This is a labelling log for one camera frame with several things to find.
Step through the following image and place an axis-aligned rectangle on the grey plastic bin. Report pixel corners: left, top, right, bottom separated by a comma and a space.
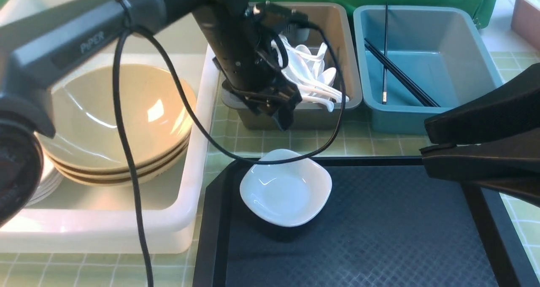
221, 2, 363, 130

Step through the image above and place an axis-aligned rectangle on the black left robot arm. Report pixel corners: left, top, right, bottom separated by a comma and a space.
1, 0, 302, 224

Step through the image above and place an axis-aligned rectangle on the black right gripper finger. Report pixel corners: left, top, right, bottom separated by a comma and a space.
421, 129, 539, 287
424, 63, 540, 145

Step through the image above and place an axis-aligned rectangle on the black chopstick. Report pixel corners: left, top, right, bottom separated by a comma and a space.
382, 2, 389, 105
364, 37, 440, 108
364, 43, 433, 108

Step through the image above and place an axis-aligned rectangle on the pink plastic bin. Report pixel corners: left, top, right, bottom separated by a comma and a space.
511, 0, 540, 50

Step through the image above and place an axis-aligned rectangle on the tan noodle bowl in bin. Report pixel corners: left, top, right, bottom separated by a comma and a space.
46, 140, 189, 181

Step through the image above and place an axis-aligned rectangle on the black serving tray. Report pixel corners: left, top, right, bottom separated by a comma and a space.
192, 157, 539, 287

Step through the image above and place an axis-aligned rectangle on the white square dish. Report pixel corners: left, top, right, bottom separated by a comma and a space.
239, 159, 332, 227

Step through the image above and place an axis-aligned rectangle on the white spoon in pile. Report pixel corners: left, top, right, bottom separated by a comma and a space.
282, 55, 343, 104

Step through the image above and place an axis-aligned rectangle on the white dish in bin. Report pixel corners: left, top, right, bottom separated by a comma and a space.
26, 155, 64, 207

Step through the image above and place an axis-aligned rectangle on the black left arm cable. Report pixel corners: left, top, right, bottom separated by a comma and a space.
112, 21, 347, 287

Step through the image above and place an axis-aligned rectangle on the blue plastic bin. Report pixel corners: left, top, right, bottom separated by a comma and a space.
353, 5, 503, 135

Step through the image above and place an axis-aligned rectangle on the tan noodle bowl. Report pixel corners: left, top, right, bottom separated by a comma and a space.
46, 140, 189, 181
61, 146, 190, 187
38, 64, 192, 172

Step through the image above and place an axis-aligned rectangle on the white spoon front of pile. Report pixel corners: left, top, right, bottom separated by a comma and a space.
302, 95, 335, 112

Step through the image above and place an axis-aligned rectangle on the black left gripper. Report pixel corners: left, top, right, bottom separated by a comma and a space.
193, 3, 301, 131

